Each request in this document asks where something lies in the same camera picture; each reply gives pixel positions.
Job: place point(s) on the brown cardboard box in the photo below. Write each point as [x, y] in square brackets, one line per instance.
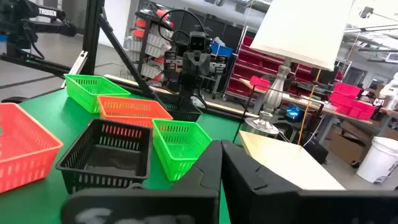
[345, 146]

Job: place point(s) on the black plastic slotted basket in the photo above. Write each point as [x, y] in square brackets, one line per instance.
[183, 110]
[112, 161]

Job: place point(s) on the rack of red bins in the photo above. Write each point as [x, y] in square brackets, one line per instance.
[248, 65]

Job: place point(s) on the black aluminium rig frame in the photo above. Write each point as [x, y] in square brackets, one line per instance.
[92, 31]

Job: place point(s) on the white shade silver table lamp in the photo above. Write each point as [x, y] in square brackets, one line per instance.
[298, 31]

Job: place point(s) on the silver frame bracket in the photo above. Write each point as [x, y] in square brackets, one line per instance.
[77, 67]

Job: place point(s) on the green plastic slotted basket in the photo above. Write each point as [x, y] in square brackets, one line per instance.
[90, 93]
[180, 149]

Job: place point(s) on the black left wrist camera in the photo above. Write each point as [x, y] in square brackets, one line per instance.
[199, 42]

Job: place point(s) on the wooden workbench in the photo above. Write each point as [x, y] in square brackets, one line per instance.
[326, 110]

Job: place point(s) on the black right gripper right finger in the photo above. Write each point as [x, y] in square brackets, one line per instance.
[264, 202]

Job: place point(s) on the blue plastic bin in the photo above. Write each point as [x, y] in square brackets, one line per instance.
[222, 49]

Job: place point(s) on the green table mat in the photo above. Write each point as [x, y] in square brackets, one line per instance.
[37, 208]

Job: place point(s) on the white plastic bucket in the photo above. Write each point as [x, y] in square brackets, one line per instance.
[379, 158]

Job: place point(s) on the rack with orange white bins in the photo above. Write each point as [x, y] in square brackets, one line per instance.
[152, 40]

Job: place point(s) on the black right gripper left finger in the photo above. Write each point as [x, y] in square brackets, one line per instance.
[186, 205]

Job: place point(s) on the orange plastic slotted basket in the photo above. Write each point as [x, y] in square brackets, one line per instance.
[18, 161]
[130, 109]

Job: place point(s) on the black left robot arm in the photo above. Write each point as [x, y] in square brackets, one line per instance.
[186, 84]

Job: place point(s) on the red plastic storage bin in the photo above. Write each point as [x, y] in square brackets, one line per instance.
[354, 109]
[259, 82]
[346, 89]

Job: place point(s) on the blue glowing device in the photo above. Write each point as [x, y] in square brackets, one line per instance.
[292, 112]

